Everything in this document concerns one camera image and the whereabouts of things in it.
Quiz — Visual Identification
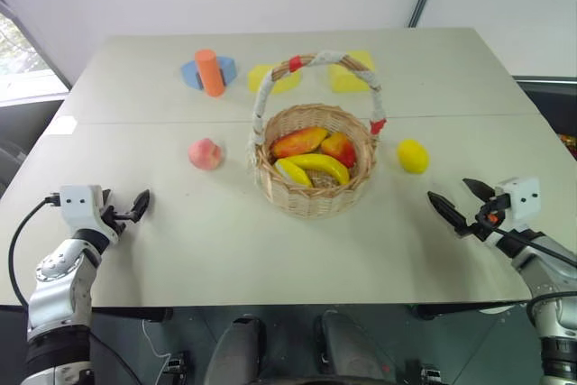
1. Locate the yellow toy lemon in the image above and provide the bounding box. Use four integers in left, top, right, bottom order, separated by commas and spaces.
396, 138, 430, 175

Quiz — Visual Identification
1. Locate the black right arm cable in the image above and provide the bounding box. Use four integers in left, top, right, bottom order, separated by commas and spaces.
478, 211, 577, 330

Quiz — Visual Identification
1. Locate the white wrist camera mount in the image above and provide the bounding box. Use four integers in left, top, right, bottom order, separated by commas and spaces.
493, 177, 541, 225
60, 184, 114, 243

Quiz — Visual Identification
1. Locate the window with dark frame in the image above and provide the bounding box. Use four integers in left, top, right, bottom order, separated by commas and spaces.
0, 0, 74, 107

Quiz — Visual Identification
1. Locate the dark furniture beside table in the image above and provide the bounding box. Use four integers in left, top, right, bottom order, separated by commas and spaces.
510, 74, 577, 154

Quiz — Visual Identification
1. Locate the blue foam arch block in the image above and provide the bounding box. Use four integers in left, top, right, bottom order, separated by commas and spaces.
180, 55, 239, 90

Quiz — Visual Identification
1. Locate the thin white cable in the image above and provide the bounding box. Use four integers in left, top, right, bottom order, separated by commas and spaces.
142, 318, 173, 373

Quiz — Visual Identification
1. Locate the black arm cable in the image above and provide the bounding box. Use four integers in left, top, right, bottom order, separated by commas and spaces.
7, 194, 62, 307
478, 211, 577, 330

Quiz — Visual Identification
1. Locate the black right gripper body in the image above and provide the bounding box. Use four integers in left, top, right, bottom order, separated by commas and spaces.
466, 194, 514, 244

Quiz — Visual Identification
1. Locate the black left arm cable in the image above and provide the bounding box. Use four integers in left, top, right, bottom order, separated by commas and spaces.
7, 194, 62, 307

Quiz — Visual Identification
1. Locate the small red-orange toy mango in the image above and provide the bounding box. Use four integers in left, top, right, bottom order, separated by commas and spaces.
320, 132, 359, 170

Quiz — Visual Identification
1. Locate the orange foam cylinder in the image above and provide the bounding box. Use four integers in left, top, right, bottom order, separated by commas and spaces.
194, 49, 227, 99

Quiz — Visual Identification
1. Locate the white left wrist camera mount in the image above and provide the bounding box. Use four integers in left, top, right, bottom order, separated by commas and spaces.
60, 184, 114, 243

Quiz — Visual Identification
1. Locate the large red-orange toy mango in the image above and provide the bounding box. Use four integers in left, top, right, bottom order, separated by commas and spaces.
269, 126, 330, 159

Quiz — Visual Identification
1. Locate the pink toy peach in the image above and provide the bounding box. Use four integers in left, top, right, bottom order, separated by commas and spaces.
188, 137, 224, 171

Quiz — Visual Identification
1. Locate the yellow toy banana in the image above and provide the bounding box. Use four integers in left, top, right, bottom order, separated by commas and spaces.
273, 158, 315, 189
286, 152, 353, 186

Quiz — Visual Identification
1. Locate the wicker basket with taped handle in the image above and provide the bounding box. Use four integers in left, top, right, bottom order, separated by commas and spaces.
245, 49, 388, 221

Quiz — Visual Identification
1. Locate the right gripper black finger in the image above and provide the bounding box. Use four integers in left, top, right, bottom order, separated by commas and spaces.
426, 190, 472, 239
462, 177, 497, 204

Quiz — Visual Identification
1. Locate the yellow foam block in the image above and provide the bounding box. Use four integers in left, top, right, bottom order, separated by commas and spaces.
326, 50, 378, 95
246, 64, 303, 96

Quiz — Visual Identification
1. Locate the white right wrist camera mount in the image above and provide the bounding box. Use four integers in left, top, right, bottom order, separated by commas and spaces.
493, 177, 541, 225

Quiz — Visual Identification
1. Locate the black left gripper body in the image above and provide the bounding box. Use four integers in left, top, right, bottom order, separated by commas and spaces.
100, 203, 137, 244

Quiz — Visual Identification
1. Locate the dark rounded shape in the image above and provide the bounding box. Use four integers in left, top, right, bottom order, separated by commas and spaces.
205, 314, 268, 385

